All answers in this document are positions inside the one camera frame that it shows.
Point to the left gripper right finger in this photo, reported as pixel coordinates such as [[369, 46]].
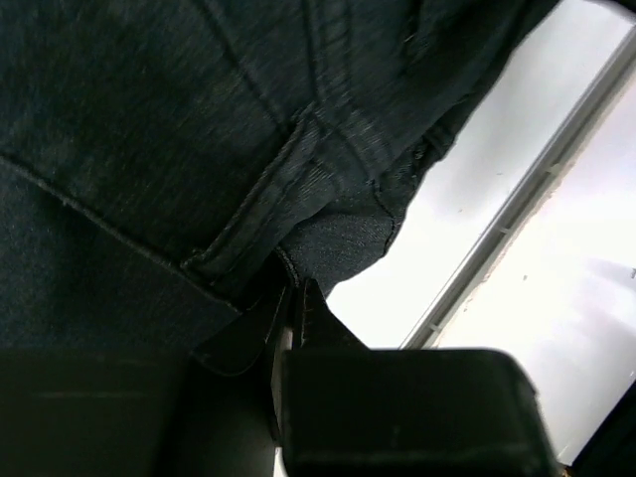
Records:
[[348, 410]]

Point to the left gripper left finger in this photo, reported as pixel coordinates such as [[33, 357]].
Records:
[[143, 412]]

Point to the black denim trousers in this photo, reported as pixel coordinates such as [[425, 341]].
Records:
[[163, 162]]

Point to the white front cover panel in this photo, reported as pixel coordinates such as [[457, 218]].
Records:
[[560, 297]]

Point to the front aluminium rail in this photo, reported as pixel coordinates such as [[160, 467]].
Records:
[[549, 167]]

